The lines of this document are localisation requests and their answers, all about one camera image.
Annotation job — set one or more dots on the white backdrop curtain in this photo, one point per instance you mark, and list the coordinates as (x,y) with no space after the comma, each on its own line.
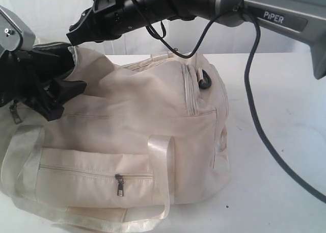
(50,21)

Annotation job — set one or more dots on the cream fabric duffel bag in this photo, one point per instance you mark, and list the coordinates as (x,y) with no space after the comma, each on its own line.
(142,137)

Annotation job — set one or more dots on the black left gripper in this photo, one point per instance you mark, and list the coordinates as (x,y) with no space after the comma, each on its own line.
(38,79)

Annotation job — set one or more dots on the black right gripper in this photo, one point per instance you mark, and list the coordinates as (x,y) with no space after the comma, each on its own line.
(107,20)

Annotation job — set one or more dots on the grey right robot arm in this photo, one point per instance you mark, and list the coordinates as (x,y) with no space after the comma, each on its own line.
(301,20)

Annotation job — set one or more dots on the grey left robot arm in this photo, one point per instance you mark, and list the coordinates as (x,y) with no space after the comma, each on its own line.
(16,35)

